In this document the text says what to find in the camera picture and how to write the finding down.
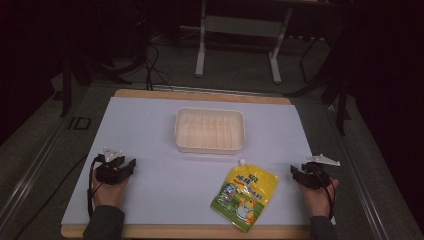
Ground yellow spout pouch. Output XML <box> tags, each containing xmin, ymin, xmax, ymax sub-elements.
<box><xmin>209</xmin><ymin>158</ymin><xmax>280</xmax><ymax>234</ymax></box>

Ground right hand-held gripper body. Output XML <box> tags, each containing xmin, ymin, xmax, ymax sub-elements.
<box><xmin>297</xmin><ymin>153</ymin><xmax>342</xmax><ymax>191</ymax></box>

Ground white plastic basket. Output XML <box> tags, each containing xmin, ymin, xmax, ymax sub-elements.
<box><xmin>173</xmin><ymin>106</ymin><xmax>246</xmax><ymax>156</ymax></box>

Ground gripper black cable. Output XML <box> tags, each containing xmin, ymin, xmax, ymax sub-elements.
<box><xmin>311</xmin><ymin>162</ymin><xmax>337</xmax><ymax>221</ymax></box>
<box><xmin>86</xmin><ymin>154</ymin><xmax>105</xmax><ymax>219</ymax></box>

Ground white table mat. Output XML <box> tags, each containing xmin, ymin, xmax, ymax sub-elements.
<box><xmin>61</xmin><ymin>96</ymin><xmax>337</xmax><ymax>227</ymax></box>

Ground black metal stand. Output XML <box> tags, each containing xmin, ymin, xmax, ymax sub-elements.
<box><xmin>59</xmin><ymin>43</ymin><xmax>133</xmax><ymax>118</ymax></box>
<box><xmin>286</xmin><ymin>19</ymin><xmax>353</xmax><ymax>137</ymax></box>

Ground person's left hand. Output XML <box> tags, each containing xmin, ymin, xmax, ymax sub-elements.
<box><xmin>91</xmin><ymin>168</ymin><xmax>130</xmax><ymax>209</ymax></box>

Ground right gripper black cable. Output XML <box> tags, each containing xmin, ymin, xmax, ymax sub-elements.
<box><xmin>311</xmin><ymin>162</ymin><xmax>337</xmax><ymax>221</ymax></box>

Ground white metal stand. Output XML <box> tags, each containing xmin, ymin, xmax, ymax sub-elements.
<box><xmin>194</xmin><ymin>0</ymin><xmax>294</xmax><ymax>85</ymax></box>

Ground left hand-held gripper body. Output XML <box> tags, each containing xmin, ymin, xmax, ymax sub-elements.
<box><xmin>95</xmin><ymin>146</ymin><xmax>131</xmax><ymax>186</ymax></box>

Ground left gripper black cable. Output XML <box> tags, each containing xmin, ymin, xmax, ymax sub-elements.
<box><xmin>86</xmin><ymin>154</ymin><xmax>105</xmax><ymax>219</ymax></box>

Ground person's right hand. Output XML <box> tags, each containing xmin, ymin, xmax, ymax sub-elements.
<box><xmin>299</xmin><ymin>177</ymin><xmax>340</xmax><ymax>219</ymax></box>

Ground black floor cables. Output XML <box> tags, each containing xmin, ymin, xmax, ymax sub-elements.
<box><xmin>109</xmin><ymin>19</ymin><xmax>174</xmax><ymax>92</ymax></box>

